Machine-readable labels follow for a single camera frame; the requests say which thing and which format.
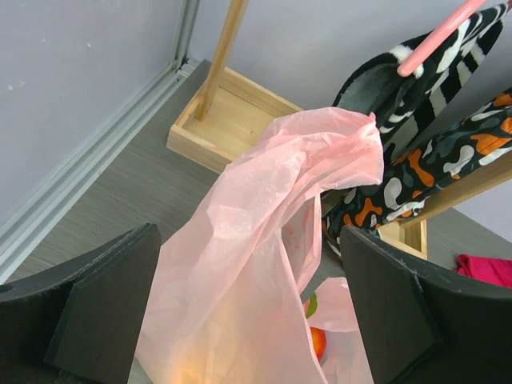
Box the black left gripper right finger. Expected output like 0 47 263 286
340 226 511 383

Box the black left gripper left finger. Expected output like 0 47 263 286
1 223 161 383

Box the red apple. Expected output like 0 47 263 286
310 327 327 361

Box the pink peach plastic bag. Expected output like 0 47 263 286
136 107 383 383

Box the red folded cloth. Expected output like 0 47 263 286
455 254 512 288

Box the orange camouflage cloth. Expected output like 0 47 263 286
322 90 511 254

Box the zebra pattern cloth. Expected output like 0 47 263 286
333 3 508 162

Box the wooden clothes rack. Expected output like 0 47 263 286
166 1 511 258

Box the pink clothes hanger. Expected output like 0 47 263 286
397 0 486 77

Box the aluminium frame rail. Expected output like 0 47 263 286
1 1 198 280

